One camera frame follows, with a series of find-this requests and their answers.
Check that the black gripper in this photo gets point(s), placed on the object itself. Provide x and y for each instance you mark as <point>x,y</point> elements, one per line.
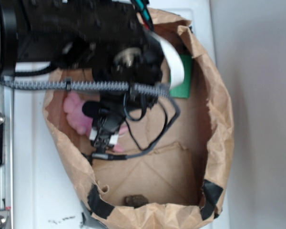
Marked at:
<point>123,58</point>

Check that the pink plush bunny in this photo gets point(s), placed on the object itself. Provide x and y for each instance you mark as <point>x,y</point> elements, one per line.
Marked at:
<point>80,113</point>

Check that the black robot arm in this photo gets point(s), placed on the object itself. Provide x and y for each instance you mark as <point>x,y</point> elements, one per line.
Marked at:
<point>40,36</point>

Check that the green rectangular block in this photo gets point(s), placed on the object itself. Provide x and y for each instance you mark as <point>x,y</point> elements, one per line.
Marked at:
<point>183,90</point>

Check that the brown paper bag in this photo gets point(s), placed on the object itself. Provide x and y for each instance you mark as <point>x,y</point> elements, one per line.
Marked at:
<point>198,146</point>

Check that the dark grey rock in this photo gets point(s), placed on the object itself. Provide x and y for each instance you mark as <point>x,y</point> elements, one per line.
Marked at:
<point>136,201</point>

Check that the black tape strip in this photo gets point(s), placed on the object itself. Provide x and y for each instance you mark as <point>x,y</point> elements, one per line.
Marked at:
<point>98,206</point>
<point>212,193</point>
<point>88,221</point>

